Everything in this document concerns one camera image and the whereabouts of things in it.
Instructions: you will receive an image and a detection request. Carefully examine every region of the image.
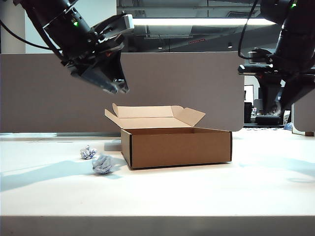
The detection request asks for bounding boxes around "wide grey desk divider panel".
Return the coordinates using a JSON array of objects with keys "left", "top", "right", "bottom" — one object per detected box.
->
[{"left": 0, "top": 52, "right": 246, "bottom": 133}]

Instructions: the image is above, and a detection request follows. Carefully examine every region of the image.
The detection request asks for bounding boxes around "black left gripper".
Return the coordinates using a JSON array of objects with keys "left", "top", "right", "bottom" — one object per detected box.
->
[{"left": 61, "top": 31, "right": 130, "bottom": 94}]

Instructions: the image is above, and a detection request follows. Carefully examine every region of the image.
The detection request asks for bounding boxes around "long linear ceiling light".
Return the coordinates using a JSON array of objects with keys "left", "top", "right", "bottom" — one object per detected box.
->
[{"left": 131, "top": 17, "right": 279, "bottom": 26}]

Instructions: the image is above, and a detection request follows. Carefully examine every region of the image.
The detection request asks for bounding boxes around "brown open cardboard box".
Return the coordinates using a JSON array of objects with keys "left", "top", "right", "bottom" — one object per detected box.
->
[{"left": 104, "top": 103, "right": 233, "bottom": 170}]

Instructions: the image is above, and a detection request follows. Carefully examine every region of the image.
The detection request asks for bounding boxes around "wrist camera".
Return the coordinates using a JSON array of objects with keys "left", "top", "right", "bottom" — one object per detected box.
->
[
  {"left": 94, "top": 14, "right": 135, "bottom": 40},
  {"left": 248, "top": 48, "right": 274, "bottom": 65}
]

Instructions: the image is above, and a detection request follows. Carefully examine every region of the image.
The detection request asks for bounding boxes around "white-framed monitor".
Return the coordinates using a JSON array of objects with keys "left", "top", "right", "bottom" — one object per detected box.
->
[{"left": 244, "top": 85, "right": 254, "bottom": 103}]

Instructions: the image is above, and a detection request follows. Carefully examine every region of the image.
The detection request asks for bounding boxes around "black round ottoman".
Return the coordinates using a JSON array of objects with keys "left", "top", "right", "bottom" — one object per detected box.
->
[{"left": 255, "top": 115, "right": 281, "bottom": 125}]

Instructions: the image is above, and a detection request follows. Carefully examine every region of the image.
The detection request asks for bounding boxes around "large blue-printed paper ball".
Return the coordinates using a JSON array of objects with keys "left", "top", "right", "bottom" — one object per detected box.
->
[{"left": 92, "top": 153, "right": 115, "bottom": 176}]

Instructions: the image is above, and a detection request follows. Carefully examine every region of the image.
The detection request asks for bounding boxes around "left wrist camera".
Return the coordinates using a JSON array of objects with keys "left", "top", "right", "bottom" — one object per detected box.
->
[{"left": 94, "top": 14, "right": 135, "bottom": 40}]

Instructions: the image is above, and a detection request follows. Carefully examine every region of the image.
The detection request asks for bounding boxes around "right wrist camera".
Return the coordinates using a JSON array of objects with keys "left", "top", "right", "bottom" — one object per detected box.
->
[{"left": 248, "top": 48, "right": 274, "bottom": 65}]

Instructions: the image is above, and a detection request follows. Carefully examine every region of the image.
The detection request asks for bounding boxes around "grey divider panel white edge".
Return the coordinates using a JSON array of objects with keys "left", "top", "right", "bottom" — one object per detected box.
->
[{"left": 292, "top": 97, "right": 315, "bottom": 136}]

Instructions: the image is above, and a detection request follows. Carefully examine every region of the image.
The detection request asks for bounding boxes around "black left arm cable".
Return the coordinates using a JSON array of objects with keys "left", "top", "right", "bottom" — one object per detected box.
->
[{"left": 0, "top": 19, "right": 63, "bottom": 59}]

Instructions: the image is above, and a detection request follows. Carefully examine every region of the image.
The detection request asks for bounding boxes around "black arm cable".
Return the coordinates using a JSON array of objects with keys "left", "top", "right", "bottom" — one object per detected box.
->
[
  {"left": 0, "top": 19, "right": 63, "bottom": 59},
  {"left": 237, "top": 0, "right": 259, "bottom": 59}
]

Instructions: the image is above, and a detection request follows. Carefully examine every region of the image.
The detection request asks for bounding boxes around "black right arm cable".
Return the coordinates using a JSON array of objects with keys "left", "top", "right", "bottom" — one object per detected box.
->
[{"left": 237, "top": 0, "right": 259, "bottom": 59}]

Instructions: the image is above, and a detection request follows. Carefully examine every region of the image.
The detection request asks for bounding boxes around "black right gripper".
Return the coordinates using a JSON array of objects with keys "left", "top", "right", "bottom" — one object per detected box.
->
[{"left": 237, "top": 63, "right": 315, "bottom": 116}]

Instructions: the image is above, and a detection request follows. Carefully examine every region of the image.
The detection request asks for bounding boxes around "small blue-printed paper ball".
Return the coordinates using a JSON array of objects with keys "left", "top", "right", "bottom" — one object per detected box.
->
[{"left": 80, "top": 145, "right": 97, "bottom": 160}]

